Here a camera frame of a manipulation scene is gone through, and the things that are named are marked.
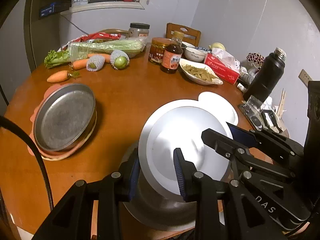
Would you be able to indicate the black-lid plastic jar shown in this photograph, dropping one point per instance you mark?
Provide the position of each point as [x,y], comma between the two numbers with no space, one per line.
[140,30]

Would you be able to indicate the middle carrot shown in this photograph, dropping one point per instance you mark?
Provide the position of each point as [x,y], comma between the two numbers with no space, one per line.
[79,64]

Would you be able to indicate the grey metal bowl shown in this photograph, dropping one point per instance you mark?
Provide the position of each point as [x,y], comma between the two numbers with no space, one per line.
[153,210]

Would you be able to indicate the blue box on ledge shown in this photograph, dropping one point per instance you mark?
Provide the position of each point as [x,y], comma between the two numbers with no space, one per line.
[50,9]

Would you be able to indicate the foam-netted green fruit right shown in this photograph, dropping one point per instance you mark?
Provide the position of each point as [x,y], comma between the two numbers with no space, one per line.
[119,60]

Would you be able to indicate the grey refrigerator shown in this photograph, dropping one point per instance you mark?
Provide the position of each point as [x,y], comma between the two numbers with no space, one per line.
[26,39]

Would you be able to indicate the chili sauce glass jar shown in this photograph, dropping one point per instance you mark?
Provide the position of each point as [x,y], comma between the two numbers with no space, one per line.
[157,48]

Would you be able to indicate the rear carrot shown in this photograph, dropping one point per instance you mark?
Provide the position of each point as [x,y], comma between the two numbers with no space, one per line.
[106,57]

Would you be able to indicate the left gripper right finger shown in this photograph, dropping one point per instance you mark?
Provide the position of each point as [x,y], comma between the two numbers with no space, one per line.
[184,173]

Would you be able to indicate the foam-netted green fruit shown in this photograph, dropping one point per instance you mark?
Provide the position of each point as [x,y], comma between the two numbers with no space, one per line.
[94,65]
[119,60]

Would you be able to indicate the front carrot with greens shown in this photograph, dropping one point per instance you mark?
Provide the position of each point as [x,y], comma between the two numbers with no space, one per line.
[62,76]

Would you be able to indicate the white dish of pickles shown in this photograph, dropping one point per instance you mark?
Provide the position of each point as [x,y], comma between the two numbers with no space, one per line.
[199,73]

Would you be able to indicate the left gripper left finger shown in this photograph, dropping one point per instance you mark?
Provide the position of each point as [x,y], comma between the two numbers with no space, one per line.
[131,175]

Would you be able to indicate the white box on ledge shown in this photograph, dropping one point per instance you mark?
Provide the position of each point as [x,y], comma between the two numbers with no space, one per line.
[75,3]

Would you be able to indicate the red snack bag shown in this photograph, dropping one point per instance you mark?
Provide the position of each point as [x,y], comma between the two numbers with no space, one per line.
[97,37]

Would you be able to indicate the bagged celery bunch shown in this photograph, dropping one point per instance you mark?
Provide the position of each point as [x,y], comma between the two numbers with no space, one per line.
[79,50]

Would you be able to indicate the foam-netted green fruit left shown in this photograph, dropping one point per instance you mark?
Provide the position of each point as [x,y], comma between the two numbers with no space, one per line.
[94,65]

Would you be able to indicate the grey metal round pan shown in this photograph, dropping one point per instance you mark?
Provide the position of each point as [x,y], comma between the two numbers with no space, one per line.
[65,117]

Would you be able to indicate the black thermos flask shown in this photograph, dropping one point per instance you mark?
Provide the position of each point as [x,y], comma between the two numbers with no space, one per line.
[268,76]

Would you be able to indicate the small white ceramic bowl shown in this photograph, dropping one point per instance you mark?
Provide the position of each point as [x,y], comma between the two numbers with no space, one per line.
[193,54]

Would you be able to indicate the white round plate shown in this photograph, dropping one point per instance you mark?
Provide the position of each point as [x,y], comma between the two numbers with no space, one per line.
[179,124]

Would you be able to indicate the red tissue box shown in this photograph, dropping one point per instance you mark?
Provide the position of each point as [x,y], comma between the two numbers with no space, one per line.
[223,64]

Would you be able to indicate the dark sauce bottle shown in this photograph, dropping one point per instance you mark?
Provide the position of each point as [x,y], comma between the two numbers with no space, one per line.
[172,54]

